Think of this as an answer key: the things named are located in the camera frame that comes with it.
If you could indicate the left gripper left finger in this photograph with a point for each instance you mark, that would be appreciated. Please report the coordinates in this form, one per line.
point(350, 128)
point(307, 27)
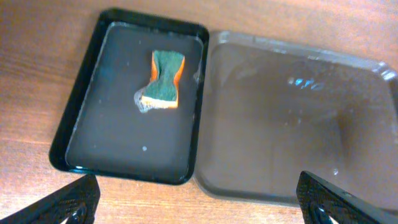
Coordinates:
point(74, 203)

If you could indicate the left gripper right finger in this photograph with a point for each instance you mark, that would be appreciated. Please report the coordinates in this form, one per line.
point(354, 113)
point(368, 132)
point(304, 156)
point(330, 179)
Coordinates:
point(322, 202)

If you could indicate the green orange sponge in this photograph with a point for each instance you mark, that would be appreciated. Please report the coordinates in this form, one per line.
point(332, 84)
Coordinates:
point(162, 90)

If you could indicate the small black tray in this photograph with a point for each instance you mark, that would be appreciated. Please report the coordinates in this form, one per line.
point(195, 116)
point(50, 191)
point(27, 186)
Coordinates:
point(102, 130)

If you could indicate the large brown tray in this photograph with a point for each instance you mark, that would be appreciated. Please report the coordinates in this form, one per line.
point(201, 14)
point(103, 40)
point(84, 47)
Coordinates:
point(273, 109)

